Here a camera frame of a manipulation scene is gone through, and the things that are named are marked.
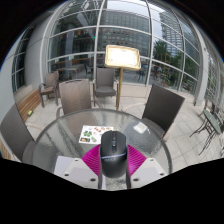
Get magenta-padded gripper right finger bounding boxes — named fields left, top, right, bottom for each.
left=124, top=144, right=167, bottom=190

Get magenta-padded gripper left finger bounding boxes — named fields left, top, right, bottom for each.
left=61, top=144, right=104, bottom=190

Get black computer mouse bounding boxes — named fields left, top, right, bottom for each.
left=99, top=130, right=129, bottom=179

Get white mouse pad black drawing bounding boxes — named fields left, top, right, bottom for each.
left=53, top=155, right=78, bottom=178

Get colourful picture menu sheet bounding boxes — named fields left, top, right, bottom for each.
left=78, top=124, right=114, bottom=145

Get dark brown wicker chair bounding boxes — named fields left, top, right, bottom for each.
left=141, top=82, right=186, bottom=141

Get brown wicker chair wide back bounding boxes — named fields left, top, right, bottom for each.
left=55, top=78, right=95, bottom=118

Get dark grey wicker chair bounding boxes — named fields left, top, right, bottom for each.
left=0, top=103, right=38, bottom=163

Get wooden slat bench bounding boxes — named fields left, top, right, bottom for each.
left=14, top=87, right=43, bottom=123

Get dark metal folding table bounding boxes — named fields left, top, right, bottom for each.
left=189, top=107, right=224, bottom=157

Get gold-framed menu stand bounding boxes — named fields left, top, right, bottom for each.
left=104, top=44, right=142, bottom=111

